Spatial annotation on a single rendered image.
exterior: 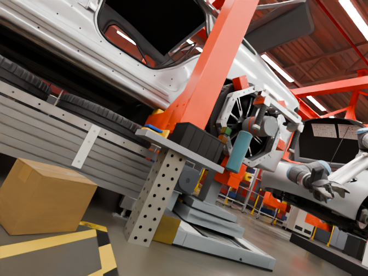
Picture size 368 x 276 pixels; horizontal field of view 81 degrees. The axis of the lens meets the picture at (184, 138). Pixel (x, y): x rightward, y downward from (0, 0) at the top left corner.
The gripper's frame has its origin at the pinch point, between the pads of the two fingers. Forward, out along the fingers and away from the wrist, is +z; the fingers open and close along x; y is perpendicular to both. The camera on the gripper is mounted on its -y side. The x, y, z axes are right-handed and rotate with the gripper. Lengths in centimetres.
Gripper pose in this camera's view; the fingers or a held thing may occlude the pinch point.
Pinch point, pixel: (339, 193)
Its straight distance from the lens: 116.0
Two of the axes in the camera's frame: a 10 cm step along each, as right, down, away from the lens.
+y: 2.9, 9.5, 1.4
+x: -9.5, 3.0, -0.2
